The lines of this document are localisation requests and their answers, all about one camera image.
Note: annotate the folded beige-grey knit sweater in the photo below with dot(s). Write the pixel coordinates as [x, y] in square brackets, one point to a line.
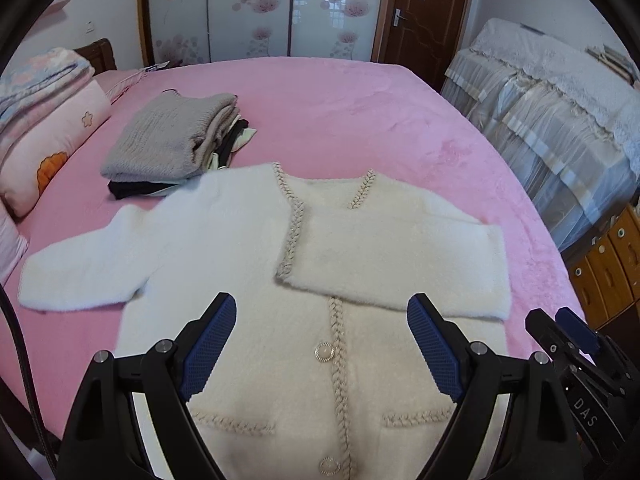
[160, 130]

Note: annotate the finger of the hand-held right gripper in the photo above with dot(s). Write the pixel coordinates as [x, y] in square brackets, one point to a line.
[542, 332]
[577, 330]

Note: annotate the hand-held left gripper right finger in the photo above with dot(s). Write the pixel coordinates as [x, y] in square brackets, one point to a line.
[435, 345]

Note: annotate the brown wooden door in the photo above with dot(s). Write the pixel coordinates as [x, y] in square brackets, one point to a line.
[430, 15]

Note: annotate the folded blue pink quilt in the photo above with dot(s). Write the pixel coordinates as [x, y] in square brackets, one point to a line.
[45, 75]

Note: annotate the folded black garment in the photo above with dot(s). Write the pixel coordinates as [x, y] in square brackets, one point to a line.
[130, 189]

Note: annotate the pink flower print pillow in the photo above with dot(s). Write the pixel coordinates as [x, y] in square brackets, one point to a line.
[60, 130]

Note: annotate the stack of books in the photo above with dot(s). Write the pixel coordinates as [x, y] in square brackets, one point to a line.
[612, 60]

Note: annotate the white fluffy cardigan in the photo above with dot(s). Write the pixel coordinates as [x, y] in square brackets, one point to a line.
[240, 240]

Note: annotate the pink striped pillow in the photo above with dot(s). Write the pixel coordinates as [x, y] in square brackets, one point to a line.
[10, 245]

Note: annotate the dark wooden headboard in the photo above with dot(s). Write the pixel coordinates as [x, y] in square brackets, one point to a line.
[100, 55]

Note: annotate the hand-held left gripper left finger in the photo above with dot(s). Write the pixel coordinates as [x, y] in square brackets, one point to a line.
[210, 345]

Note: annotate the folded pale green garment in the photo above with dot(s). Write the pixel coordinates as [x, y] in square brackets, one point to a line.
[245, 137]

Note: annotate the pink bed blanket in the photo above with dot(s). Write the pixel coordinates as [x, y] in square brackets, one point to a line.
[325, 110]

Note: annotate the yellow wooden drawer cabinet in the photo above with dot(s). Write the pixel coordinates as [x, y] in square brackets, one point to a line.
[607, 265]

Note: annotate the floral sliding door wardrobe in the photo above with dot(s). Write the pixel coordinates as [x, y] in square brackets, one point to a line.
[250, 10]

